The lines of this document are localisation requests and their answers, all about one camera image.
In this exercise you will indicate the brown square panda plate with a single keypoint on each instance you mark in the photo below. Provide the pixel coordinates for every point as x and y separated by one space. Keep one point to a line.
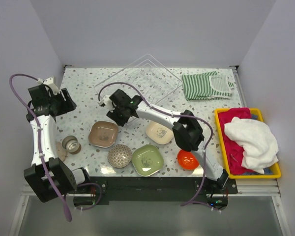
103 134

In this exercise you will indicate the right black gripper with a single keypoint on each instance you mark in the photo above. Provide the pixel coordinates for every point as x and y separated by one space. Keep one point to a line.
120 121

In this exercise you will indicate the orange round bowl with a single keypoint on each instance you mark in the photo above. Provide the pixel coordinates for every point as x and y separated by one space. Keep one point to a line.
187 160

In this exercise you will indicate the cream square panda plate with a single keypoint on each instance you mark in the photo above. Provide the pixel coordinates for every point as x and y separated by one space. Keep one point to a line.
159 133

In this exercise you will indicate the green striped cloth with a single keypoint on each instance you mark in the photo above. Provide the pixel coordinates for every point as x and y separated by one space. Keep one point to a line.
207 86

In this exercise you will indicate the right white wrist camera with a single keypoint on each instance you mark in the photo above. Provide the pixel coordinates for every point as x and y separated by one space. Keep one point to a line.
106 102

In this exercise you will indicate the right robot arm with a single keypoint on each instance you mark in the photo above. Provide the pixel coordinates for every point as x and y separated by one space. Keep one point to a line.
188 133

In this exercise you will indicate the yellow plastic bin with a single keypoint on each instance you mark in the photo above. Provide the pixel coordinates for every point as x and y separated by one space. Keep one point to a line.
275 168

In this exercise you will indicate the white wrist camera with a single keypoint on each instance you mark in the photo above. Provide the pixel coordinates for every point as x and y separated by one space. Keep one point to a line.
106 102
50 82

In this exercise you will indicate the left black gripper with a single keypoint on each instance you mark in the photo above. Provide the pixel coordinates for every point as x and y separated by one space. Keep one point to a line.
68 105

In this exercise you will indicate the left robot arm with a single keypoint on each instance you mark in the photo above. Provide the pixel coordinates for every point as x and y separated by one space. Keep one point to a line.
47 170

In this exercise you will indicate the white towel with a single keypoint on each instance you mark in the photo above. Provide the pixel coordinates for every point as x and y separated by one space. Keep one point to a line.
255 137

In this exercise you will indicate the cream steel-lined cup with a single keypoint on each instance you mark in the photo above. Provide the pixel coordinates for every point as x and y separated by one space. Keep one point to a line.
71 144

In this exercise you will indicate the green square panda plate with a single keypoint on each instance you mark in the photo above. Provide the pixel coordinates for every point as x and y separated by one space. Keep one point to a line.
147 160

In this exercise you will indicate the patterned round bowl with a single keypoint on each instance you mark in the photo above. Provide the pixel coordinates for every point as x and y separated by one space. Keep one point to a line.
119 156

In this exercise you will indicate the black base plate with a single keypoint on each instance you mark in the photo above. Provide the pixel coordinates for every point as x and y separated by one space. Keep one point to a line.
153 189

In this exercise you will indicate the white wire dish rack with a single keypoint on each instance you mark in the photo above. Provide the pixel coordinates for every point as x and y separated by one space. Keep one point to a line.
154 81

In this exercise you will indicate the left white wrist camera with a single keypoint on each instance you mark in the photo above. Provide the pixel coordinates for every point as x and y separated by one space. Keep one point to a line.
50 82

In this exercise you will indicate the magenta cloth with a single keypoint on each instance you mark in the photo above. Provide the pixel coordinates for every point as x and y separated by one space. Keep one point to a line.
234 152

